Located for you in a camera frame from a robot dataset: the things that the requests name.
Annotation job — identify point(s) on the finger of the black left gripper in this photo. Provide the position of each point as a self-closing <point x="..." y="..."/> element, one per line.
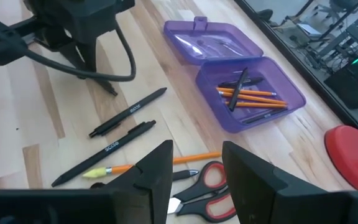
<point x="90" y="53"/>
<point x="65" y="53"/>

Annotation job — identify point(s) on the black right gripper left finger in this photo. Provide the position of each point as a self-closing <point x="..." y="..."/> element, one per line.
<point x="141" y="196"/>

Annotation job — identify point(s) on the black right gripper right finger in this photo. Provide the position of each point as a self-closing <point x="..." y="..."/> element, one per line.
<point x="269" y="202"/>

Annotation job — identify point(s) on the red and black scissors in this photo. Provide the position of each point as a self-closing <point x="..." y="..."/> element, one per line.
<point x="191" y="196"/>

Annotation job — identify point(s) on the orange pencil with yellow eraser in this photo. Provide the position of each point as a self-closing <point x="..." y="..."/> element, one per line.
<point x="194" y="157"/>

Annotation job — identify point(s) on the purple translucent plastic supply box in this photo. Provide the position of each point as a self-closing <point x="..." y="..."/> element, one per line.
<point x="216" y="34"/>

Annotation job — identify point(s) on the red desk lamp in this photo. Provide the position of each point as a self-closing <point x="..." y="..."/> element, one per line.
<point x="353" y="155"/>

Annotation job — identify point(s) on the black device with green light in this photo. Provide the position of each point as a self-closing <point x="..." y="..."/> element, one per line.
<point x="353" y="84"/>

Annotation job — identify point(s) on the black aluminium table frame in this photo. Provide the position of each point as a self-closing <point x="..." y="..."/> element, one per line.
<point x="315" y="77"/>

